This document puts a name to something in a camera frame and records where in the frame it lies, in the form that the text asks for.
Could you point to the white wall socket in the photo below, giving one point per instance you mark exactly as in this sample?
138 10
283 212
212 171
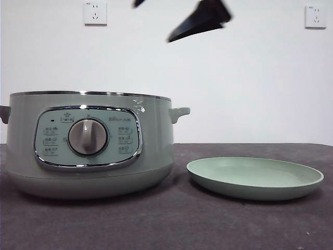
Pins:
95 13
315 17

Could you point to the pale green electric steamer pot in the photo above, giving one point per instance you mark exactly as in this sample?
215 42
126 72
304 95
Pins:
156 145

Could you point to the pale green round plate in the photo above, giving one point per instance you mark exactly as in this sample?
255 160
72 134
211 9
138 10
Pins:
255 186

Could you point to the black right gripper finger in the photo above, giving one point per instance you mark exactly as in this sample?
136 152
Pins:
140 2
205 15

